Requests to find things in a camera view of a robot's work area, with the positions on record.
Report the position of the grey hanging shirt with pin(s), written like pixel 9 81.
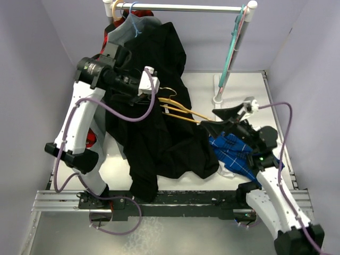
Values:
pixel 117 34

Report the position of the blue plaid shirt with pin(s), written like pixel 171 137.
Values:
pixel 233 153

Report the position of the white shirt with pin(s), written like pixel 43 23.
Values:
pixel 225 172

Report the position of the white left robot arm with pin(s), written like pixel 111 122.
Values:
pixel 94 77

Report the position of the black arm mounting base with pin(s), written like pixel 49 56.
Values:
pixel 124 206

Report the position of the teal clothes hanger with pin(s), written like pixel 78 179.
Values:
pixel 225 70

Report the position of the beige clothes hanger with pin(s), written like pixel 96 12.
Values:
pixel 115 12

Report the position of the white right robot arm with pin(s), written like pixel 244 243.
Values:
pixel 292 230

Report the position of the black hanging shirt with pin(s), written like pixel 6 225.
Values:
pixel 161 49

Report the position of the aluminium frame rail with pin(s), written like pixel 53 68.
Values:
pixel 69 200

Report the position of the red plaid hanging shirt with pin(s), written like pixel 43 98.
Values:
pixel 106 34

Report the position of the pink clothes hanger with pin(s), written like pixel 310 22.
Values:
pixel 237 30

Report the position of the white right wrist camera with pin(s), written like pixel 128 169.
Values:
pixel 248 108

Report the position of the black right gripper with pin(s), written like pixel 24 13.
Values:
pixel 215 127

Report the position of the white metal clothes rack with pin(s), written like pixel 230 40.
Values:
pixel 252 6

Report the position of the yellow clothes hanger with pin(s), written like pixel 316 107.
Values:
pixel 168 104

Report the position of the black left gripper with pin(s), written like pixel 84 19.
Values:
pixel 133 99

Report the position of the black polo shirt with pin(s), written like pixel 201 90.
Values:
pixel 161 145

